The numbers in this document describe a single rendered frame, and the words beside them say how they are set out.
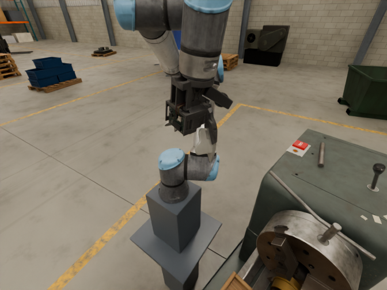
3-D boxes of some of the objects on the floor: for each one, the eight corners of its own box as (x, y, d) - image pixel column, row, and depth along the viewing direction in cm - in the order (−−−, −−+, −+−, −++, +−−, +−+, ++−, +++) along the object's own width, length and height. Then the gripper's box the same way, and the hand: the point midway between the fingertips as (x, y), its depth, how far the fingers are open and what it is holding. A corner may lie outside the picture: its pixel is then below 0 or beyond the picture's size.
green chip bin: (333, 98, 500) (348, 64, 452) (375, 102, 475) (396, 67, 427) (349, 119, 396) (371, 79, 347) (405, 126, 371) (437, 83, 323)
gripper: (148, 61, 40) (151, 134, 53) (215, 102, 29) (197, 180, 42) (181, 56, 44) (176, 125, 57) (247, 90, 34) (223, 164, 47)
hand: (193, 145), depth 51 cm, fingers open, 14 cm apart
